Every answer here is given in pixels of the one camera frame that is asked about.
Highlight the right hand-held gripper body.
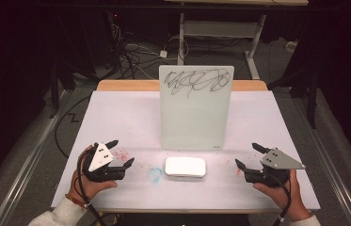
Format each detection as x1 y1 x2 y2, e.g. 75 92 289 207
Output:
244 146 307 189

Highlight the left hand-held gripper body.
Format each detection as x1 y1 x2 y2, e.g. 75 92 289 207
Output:
82 141 126 184

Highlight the white eraser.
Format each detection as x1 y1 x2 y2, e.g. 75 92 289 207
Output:
164 156 207 179

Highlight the small whiteboard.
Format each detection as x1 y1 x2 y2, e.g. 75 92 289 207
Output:
158 64 235 152

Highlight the person's left hand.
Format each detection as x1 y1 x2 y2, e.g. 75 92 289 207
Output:
69 144 119 202

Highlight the person's right hand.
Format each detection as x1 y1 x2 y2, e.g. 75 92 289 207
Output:
252 169 312 222

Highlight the white table mat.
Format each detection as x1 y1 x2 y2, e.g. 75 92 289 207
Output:
51 89 321 212

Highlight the black stand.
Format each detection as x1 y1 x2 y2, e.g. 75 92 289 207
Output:
48 60 77 120
268 67 320 130

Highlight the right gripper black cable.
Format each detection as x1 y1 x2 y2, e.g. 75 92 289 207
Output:
266 170 293 226

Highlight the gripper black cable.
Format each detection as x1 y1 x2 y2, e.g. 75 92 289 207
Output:
266 170 293 226
76 150 110 226

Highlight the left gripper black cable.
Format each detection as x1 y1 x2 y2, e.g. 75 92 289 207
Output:
76 150 110 226

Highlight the red bracelet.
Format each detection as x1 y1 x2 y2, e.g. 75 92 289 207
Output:
64 193 87 209

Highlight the black floor cable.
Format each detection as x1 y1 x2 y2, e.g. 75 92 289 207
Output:
54 95 93 159

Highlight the metal floor rail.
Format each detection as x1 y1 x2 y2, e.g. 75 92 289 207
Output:
290 90 351 226
0 89 72 226

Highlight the bundle of floor cables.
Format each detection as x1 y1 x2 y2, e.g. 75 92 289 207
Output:
105 23 190 81

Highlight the white metal desk frame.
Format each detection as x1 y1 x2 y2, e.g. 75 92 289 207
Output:
177 12 267 80

